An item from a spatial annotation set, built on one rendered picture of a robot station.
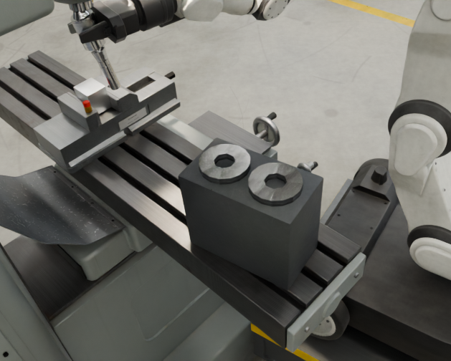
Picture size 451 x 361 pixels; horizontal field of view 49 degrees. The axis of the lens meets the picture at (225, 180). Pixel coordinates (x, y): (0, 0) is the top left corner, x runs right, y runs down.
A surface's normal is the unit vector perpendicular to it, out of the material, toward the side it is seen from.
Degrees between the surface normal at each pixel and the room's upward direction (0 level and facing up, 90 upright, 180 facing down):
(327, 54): 0
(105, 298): 90
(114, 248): 90
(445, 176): 63
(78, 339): 90
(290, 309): 0
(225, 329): 0
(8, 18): 90
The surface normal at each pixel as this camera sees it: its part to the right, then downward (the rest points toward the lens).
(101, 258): 0.72, 0.45
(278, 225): -0.55, 0.62
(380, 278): -0.07, -0.71
